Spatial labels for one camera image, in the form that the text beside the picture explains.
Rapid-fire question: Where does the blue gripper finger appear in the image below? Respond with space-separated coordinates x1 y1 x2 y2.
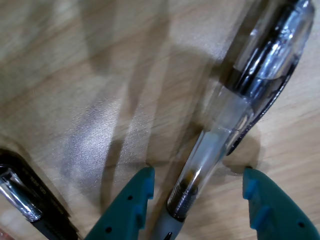
83 166 155 240
242 167 320 240

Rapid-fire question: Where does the clear pen grey grip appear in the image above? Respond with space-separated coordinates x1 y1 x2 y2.
148 0 316 240

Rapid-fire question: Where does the clear pen black cap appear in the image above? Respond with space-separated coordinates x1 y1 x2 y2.
0 147 82 240

